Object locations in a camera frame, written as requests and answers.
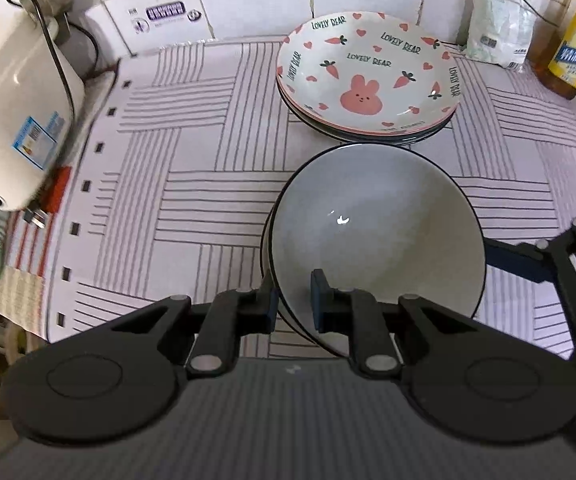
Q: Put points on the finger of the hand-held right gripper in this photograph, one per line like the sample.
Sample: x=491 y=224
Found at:
x=518 y=260

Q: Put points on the wall sticker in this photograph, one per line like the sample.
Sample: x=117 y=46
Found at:
x=168 y=10

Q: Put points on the grey dark-rimmed bowl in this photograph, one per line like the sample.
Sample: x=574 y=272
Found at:
x=378 y=210
x=293 y=332

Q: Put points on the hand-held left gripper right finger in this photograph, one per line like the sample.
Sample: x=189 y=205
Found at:
x=319 y=302

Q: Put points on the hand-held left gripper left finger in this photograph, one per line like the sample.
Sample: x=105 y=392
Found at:
x=271 y=305

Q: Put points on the striped tablecloth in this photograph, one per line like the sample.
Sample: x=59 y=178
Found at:
x=168 y=160

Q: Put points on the power plug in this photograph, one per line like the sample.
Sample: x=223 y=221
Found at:
x=35 y=216

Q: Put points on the white plastic bag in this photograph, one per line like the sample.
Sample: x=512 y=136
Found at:
x=498 y=25

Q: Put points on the white rice cooker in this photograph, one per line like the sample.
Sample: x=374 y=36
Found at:
x=13 y=110

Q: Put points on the white carrot print plate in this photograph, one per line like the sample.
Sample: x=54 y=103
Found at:
x=368 y=60
x=302 y=110

